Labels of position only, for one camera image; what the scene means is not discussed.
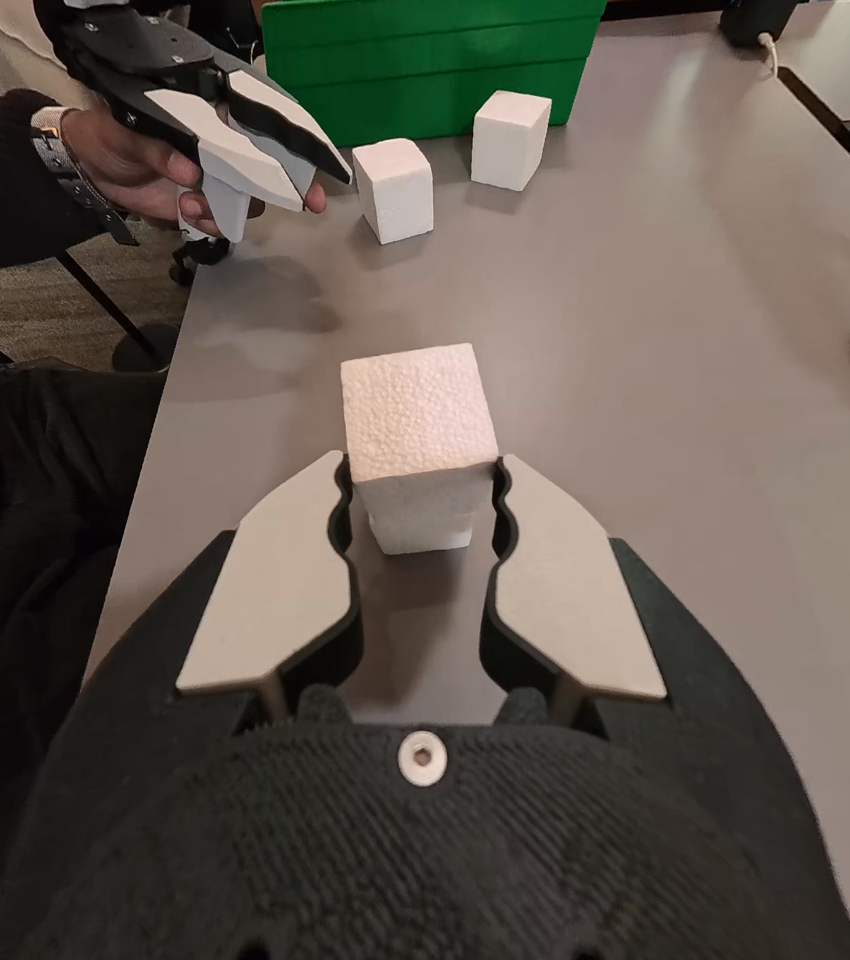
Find black chair base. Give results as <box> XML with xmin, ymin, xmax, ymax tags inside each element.
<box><xmin>57</xmin><ymin>251</ymin><xmax>171</xmax><ymax>374</ymax></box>

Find black desktop device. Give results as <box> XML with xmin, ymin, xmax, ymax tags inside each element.
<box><xmin>719</xmin><ymin>0</ymin><xmax>793</xmax><ymax>48</ymax></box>

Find grey desk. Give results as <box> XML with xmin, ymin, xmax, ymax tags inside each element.
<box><xmin>83</xmin><ymin>0</ymin><xmax>850</xmax><ymax>960</ymax></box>

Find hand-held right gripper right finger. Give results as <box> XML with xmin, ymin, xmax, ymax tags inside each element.
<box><xmin>479</xmin><ymin>453</ymin><xmax>669</xmax><ymax>726</ymax></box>

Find white foam block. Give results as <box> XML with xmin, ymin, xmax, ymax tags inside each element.
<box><xmin>340</xmin><ymin>342</ymin><xmax>501</xmax><ymax>558</ymax></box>
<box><xmin>471</xmin><ymin>90</ymin><xmax>553</xmax><ymax>193</ymax></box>
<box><xmin>352</xmin><ymin>138</ymin><xmax>435</xmax><ymax>246</ymax></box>

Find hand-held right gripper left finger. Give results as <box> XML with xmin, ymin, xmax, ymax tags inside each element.
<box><xmin>174</xmin><ymin>449</ymin><xmax>363</xmax><ymax>720</ymax></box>

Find person's left hand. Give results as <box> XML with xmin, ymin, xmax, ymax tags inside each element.
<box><xmin>59</xmin><ymin>111</ymin><xmax>330</xmax><ymax>241</ymax></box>

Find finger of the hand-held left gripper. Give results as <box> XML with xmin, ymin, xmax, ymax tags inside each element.
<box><xmin>224</xmin><ymin>69</ymin><xmax>356</xmax><ymax>207</ymax></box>
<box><xmin>143</xmin><ymin>87</ymin><xmax>306</xmax><ymax>215</ymax></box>

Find green plastic bin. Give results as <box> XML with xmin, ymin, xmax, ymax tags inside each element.
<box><xmin>261</xmin><ymin>0</ymin><xmax>609</xmax><ymax>149</ymax></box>

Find person's black clothed body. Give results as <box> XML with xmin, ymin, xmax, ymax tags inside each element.
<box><xmin>0</xmin><ymin>296</ymin><xmax>171</xmax><ymax>960</ymax></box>

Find silver wristwatch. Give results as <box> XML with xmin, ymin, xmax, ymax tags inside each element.
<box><xmin>29</xmin><ymin>105</ymin><xmax>141</xmax><ymax>247</ymax></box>

